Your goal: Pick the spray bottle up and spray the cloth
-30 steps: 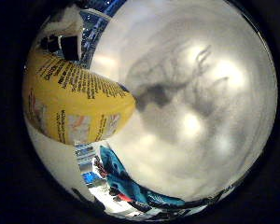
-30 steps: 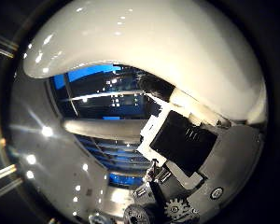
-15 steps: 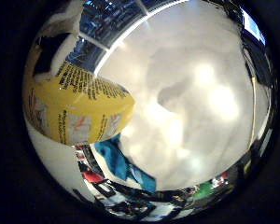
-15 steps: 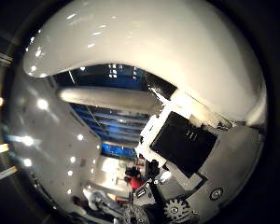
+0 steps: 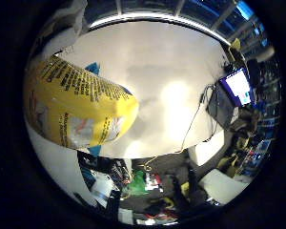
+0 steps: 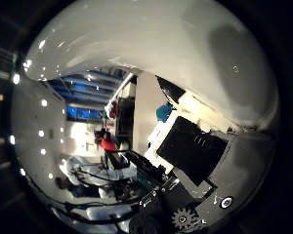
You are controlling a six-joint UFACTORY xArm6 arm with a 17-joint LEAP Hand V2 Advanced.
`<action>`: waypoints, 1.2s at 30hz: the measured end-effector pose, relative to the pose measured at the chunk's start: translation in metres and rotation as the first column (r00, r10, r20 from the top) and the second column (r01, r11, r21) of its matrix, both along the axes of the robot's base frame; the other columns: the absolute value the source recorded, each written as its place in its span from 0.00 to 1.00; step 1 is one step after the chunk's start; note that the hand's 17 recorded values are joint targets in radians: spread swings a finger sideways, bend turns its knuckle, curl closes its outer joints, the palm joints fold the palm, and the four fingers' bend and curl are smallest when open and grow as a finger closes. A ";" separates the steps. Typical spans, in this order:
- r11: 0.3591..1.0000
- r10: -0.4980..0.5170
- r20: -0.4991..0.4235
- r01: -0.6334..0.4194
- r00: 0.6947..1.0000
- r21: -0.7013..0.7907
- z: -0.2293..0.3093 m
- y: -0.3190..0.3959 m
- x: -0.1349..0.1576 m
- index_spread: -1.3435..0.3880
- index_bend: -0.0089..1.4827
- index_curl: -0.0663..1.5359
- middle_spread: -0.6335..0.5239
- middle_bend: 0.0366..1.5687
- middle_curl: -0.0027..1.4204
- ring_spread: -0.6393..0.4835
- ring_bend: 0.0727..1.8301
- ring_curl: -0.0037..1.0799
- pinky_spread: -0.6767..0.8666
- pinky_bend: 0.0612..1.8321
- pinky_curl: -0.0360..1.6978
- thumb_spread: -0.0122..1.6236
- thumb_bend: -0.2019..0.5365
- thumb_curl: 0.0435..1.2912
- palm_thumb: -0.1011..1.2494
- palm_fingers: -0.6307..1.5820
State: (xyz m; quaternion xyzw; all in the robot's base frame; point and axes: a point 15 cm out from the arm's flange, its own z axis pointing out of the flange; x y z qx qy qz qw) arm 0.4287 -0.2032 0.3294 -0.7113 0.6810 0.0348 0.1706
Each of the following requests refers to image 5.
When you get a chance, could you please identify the yellow snack bag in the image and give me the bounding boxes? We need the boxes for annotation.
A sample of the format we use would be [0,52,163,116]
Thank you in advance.
[23,55,140,151]

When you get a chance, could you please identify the white box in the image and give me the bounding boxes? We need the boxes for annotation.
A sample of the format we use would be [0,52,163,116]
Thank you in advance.
[198,168,255,205]
[188,129,235,167]

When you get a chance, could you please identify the thin cable on table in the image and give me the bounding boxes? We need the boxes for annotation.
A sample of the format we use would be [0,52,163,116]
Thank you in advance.
[139,84,215,171]

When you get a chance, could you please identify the green bag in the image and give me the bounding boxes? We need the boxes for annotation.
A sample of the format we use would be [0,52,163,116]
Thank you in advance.
[125,170,148,197]

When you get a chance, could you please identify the open laptop lit screen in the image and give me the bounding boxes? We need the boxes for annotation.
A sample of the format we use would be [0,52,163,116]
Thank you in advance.
[218,67,255,108]

